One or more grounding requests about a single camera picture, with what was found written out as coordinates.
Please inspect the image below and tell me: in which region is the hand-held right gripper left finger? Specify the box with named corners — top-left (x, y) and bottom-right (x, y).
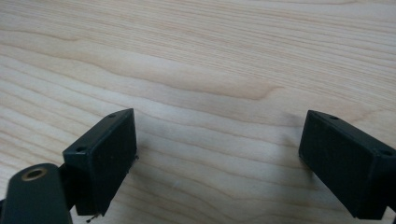
top-left (62, 107), bottom-right (138, 217)

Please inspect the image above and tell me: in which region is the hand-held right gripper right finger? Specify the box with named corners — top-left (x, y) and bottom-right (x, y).
top-left (298, 109), bottom-right (396, 221)

